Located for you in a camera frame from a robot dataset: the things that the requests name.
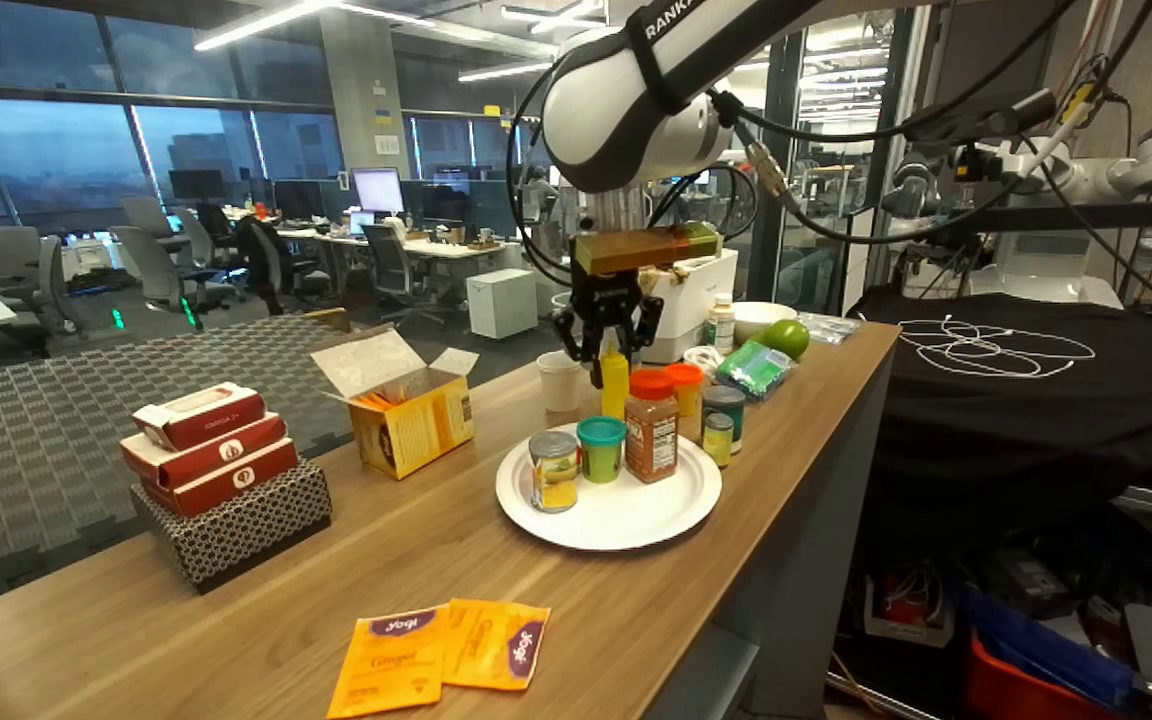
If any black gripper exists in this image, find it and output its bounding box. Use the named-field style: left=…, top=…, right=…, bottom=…
left=556, top=272, right=662, bottom=389

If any red lid spice jar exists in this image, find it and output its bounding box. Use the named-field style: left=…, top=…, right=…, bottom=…
left=625, top=369, right=680, bottom=483

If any teal lid play-doh tub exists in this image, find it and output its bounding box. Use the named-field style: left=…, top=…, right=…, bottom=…
left=578, top=415, right=625, bottom=483

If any yellow label tin can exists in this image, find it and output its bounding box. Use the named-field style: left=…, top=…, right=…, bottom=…
left=527, top=432, right=581, bottom=514

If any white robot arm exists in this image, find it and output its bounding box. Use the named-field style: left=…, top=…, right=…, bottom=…
left=540, top=0, right=837, bottom=383

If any white round plate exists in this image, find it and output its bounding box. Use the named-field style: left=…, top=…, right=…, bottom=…
left=497, top=423, right=725, bottom=552

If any yellow mustard bottle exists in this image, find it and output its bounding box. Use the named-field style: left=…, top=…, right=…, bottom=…
left=600, top=351, right=629, bottom=420

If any white paper cup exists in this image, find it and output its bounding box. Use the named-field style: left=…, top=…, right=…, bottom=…
left=538, top=351, right=583, bottom=420

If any orange lid play-doh tub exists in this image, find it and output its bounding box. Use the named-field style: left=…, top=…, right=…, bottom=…
left=665, top=366, right=706, bottom=439

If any large green label can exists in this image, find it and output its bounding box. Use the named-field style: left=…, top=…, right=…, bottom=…
left=706, top=383, right=744, bottom=457

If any white bowl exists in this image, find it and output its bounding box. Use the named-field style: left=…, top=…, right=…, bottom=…
left=731, top=302, right=797, bottom=339

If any small yellow-green can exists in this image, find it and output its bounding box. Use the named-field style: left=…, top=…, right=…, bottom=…
left=700, top=411, right=731, bottom=470

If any green snack bag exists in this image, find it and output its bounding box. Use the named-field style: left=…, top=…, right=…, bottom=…
left=719, top=339, right=797, bottom=396

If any green apple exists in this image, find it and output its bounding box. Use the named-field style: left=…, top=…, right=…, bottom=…
left=759, top=319, right=812, bottom=359

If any open yellow cardboard box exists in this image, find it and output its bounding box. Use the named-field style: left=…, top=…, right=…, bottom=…
left=314, top=330, right=478, bottom=480

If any computer monitor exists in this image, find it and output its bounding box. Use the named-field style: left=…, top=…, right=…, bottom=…
left=352, top=169, right=406, bottom=216

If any right orange tea packet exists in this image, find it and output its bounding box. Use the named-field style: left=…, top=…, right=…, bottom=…
left=446, top=599, right=551, bottom=691

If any orange tea packet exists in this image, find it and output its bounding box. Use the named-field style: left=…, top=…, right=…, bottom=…
left=327, top=608, right=446, bottom=720
left=446, top=599, right=551, bottom=691

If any black cloth table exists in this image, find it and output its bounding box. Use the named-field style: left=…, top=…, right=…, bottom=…
left=859, top=294, right=1152, bottom=500

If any left orange tea packet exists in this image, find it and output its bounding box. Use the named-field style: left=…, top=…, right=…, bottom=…
left=327, top=608, right=446, bottom=720

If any top red box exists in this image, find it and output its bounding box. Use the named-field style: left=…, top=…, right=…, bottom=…
left=131, top=383, right=266, bottom=447

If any red box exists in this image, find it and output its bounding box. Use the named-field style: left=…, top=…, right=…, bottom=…
left=145, top=439, right=298, bottom=515
left=120, top=411, right=289, bottom=488
left=131, top=383, right=266, bottom=447

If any bottom red box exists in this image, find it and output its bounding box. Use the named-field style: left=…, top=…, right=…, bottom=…
left=145, top=439, right=298, bottom=515

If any patterned grey box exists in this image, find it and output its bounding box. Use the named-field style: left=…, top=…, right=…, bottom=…
left=129, top=463, right=333, bottom=592

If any middle red box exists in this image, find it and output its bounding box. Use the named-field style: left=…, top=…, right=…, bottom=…
left=120, top=411, right=289, bottom=488

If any red bin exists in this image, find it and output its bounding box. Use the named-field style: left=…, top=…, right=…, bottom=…
left=960, top=635, right=1111, bottom=720

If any brown wrist camera box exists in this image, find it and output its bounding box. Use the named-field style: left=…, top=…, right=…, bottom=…
left=578, top=224, right=725, bottom=280

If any white coiled cable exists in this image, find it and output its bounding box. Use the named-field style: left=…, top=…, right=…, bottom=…
left=895, top=312, right=1100, bottom=389

